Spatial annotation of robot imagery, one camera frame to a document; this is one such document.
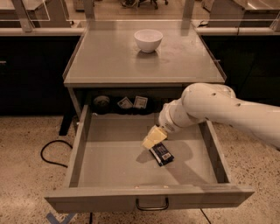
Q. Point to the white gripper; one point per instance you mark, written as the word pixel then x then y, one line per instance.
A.
pixel 168 120

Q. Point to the white tag card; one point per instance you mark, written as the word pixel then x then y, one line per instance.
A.
pixel 125 103
pixel 140 102

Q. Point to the white tag card right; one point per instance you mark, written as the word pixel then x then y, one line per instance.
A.
pixel 140 102

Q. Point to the long white shelf rail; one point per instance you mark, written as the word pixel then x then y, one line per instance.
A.
pixel 212 31

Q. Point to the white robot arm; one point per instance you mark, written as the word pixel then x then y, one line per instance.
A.
pixel 201 102

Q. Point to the blue tape floor marker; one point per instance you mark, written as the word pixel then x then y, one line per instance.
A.
pixel 66 219

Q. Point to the grey counter cabinet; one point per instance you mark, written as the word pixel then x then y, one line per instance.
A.
pixel 108 57

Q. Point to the black cabinet leg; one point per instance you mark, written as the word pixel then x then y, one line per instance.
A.
pixel 66 122

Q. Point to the grey open top drawer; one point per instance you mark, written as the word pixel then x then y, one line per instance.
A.
pixel 109 168

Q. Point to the round dark device with label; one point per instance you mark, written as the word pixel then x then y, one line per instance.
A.
pixel 101 104

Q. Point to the black metal drawer handle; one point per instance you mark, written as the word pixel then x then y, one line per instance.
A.
pixel 149 205

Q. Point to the white tag card left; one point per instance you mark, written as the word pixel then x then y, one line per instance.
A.
pixel 125 103

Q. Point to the blue rxbar blueberry wrapper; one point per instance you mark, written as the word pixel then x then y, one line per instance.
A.
pixel 161 154

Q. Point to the white ceramic bowl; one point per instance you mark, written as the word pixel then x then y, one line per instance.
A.
pixel 148 40

